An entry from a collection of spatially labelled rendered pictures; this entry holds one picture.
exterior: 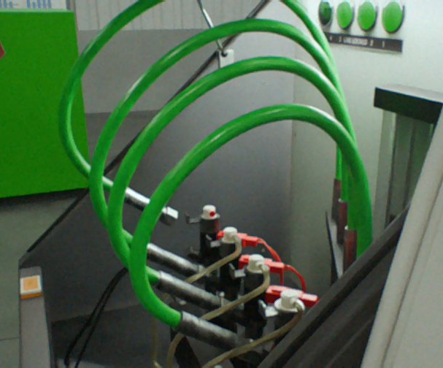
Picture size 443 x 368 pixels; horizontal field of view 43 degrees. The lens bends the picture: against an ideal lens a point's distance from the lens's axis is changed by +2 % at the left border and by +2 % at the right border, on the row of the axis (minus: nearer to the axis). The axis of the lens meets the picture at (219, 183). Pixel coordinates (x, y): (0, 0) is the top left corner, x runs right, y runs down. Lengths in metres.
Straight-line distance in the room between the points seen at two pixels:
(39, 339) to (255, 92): 0.57
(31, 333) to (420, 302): 0.61
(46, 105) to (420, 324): 3.71
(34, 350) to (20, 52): 3.23
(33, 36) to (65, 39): 0.19
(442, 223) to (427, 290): 0.05
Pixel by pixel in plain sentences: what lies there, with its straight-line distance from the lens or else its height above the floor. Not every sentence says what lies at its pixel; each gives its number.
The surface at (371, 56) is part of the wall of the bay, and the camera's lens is 0.88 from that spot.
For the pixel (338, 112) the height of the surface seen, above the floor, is 1.30.
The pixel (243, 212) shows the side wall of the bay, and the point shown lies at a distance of 1.12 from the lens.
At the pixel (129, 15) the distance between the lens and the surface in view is 0.66.
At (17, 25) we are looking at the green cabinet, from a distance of 3.94.
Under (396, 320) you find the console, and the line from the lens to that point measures 0.43.
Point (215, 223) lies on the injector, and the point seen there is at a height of 1.12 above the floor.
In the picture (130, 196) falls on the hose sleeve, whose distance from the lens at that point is 0.70.
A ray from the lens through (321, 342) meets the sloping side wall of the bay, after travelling 0.44.
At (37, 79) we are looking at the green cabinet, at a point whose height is 0.88.
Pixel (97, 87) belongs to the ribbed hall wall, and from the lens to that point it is 7.20.
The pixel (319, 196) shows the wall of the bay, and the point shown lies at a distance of 1.04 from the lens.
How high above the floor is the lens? 1.41
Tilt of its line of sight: 19 degrees down
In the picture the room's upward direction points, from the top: 1 degrees counter-clockwise
